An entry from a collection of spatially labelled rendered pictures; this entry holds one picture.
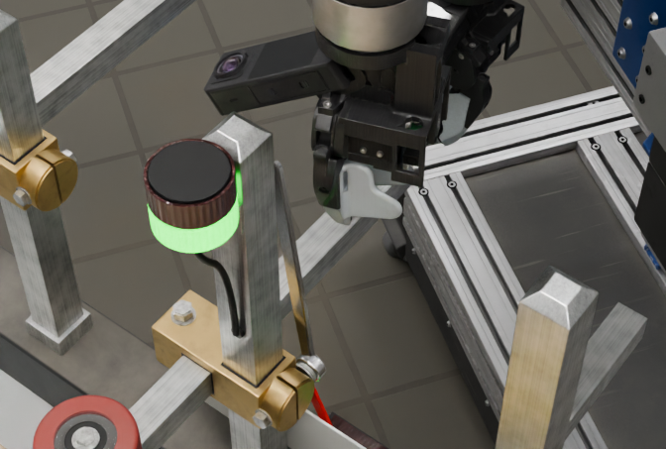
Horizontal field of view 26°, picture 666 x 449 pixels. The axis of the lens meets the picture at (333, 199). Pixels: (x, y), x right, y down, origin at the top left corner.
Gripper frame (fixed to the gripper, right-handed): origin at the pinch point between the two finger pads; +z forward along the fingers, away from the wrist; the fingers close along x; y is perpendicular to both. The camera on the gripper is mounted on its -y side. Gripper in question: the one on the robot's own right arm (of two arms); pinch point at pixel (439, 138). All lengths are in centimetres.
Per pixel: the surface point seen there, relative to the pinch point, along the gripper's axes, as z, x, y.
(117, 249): 83, 68, 14
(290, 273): -9.8, -3.5, -27.4
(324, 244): -3.4, -0.7, -19.3
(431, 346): 83, 16, 29
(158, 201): -32, -4, -41
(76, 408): -8.0, 2.3, -46.5
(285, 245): -12.1, -2.6, -26.8
